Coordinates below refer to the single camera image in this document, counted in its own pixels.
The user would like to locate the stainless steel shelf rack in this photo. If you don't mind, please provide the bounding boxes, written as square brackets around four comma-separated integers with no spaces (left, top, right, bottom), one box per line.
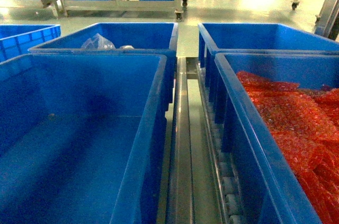
[157,57,245,223]

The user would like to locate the blue bin rear left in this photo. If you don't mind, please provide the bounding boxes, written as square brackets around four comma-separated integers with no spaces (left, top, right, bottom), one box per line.
[29,22,179,104]

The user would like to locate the blue bin far left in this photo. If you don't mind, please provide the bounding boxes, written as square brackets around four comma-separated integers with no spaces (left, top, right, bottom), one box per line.
[1,24,61,62]

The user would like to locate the clear plastic bag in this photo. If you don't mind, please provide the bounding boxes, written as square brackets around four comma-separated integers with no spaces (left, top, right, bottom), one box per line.
[81,33,115,49]

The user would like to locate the blue empty bin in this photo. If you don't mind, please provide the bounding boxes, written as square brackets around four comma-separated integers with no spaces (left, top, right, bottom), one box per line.
[1,54,168,223]

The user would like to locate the red bubble bags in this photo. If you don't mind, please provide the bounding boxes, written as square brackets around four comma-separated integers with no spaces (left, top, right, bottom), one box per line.
[237,71,338,223]

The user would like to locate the blue bin rear right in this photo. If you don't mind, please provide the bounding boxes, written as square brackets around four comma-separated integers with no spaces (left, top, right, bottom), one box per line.
[198,23,338,102]

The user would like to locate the blue bin with red bags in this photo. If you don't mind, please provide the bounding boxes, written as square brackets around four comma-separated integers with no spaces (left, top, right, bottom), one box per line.
[215,53,338,223]

